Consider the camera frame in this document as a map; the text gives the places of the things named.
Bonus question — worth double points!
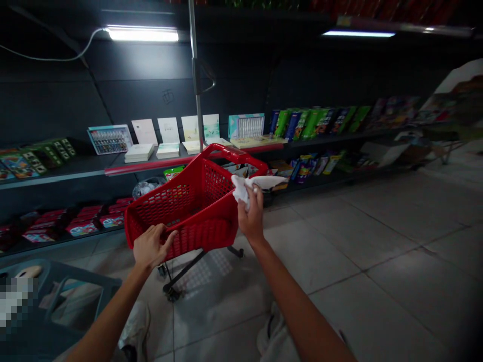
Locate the row of blue yellow packets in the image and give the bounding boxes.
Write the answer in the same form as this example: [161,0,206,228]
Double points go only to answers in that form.
[289,150,348,185]

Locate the stack of white notebooks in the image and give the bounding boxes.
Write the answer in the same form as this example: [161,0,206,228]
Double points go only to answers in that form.
[124,143,156,164]
[182,140,206,155]
[155,142,181,160]

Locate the beige oval object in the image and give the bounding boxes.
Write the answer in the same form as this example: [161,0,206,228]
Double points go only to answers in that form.
[16,265,43,279]

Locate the wide white strip light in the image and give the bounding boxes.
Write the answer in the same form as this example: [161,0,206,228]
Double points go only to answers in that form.
[102,25,180,43]

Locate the person's right hand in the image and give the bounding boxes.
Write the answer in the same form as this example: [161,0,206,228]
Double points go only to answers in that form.
[237,182,266,242]

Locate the red plastic shopping cart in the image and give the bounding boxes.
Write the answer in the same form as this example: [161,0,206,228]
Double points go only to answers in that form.
[124,143,269,303]

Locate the green red packet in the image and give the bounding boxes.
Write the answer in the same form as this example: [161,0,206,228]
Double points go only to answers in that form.
[163,167,186,183]

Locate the dark shelving unit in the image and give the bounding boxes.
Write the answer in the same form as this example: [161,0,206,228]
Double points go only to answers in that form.
[0,0,483,261]

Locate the grey metal pole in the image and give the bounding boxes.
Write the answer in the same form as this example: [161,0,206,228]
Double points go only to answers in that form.
[187,0,216,148]

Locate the narrow white strip light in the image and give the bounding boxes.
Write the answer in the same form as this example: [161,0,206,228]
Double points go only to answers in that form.
[321,30,397,39]

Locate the light blue pen set box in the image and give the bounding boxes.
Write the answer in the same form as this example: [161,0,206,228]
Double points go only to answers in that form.
[227,113,266,140]

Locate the row of white cards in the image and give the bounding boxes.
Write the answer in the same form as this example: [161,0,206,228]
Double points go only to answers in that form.
[131,113,221,145]

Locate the white cable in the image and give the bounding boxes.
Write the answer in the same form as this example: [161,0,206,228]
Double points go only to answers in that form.
[0,27,108,68]

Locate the person's legs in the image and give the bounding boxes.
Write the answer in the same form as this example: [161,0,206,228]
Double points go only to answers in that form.
[117,301,342,362]

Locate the white cloth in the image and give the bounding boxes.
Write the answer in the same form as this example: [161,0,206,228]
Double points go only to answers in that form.
[230,174,289,213]

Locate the person's left hand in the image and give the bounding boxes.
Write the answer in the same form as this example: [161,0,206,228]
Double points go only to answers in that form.
[132,223,179,270]

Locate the pile of green boxes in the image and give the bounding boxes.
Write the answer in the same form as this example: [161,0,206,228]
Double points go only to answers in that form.
[0,137,78,183]

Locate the grey-blue plastic stool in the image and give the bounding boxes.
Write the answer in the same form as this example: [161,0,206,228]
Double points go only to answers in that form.
[0,259,124,362]

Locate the paint tube set box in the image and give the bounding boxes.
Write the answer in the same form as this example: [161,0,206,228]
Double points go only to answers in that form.
[87,124,134,156]

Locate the colourful display board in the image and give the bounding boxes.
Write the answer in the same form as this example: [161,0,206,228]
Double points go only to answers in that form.
[413,58,483,127]

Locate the flat yellow boxes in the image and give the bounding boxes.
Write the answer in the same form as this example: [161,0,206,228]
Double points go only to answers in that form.
[230,134,289,149]

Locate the row of colourful books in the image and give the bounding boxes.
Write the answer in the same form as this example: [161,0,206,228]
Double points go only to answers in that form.
[368,95,422,131]

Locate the pile of red boxes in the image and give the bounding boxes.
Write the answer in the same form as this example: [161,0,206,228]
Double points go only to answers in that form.
[0,197,135,251]

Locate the clear plastic bag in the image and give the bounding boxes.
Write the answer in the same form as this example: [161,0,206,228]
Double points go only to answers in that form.
[132,177,167,200]

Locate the row of green blue packets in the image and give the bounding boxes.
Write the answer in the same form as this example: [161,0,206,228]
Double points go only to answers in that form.
[268,105,373,142]

